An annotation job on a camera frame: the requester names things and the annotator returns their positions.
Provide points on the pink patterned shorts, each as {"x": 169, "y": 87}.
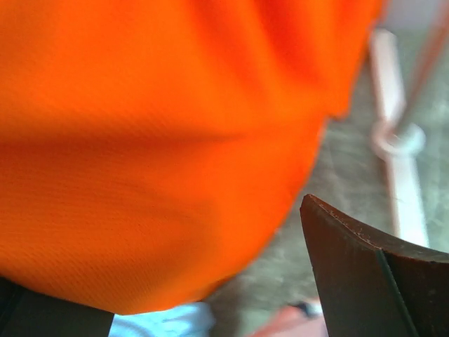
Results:
{"x": 304, "y": 319}

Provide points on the orange shorts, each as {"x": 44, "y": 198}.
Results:
{"x": 151, "y": 149}

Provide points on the light blue shorts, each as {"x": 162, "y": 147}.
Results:
{"x": 194, "y": 319}

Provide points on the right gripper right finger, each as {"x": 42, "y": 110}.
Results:
{"x": 371, "y": 283}

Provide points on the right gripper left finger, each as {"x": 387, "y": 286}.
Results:
{"x": 26, "y": 313}

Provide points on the white clothes rack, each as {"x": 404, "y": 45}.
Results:
{"x": 396, "y": 138}

